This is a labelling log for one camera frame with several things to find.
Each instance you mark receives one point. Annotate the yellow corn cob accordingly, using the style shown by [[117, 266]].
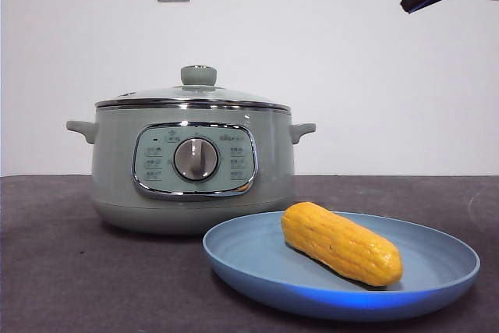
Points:
[[343, 243]]

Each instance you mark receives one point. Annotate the glass lid with round knob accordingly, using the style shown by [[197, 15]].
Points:
[[198, 75]]

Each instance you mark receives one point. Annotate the blue round plate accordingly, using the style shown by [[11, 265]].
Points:
[[253, 255]]

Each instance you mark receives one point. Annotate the pale green electric steamer pot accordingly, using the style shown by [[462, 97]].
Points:
[[117, 177]]

